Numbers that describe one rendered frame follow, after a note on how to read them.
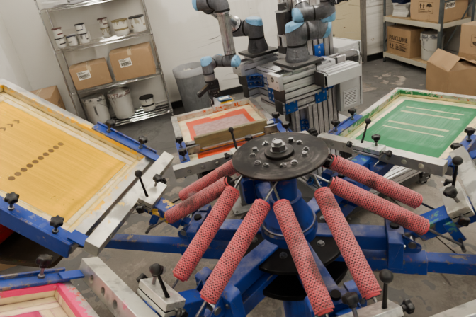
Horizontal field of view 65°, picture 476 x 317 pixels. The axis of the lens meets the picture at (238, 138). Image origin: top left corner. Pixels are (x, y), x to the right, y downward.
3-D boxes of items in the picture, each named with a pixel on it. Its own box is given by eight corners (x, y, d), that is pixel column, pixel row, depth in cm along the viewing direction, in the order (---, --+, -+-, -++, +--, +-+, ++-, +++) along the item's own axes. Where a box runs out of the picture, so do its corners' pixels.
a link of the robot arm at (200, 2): (250, 39, 271) (205, 3, 226) (233, 39, 279) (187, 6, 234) (253, 22, 272) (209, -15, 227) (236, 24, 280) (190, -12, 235)
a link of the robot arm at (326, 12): (312, 22, 198) (311, 1, 193) (333, 18, 198) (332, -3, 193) (316, 25, 191) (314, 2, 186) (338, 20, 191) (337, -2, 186)
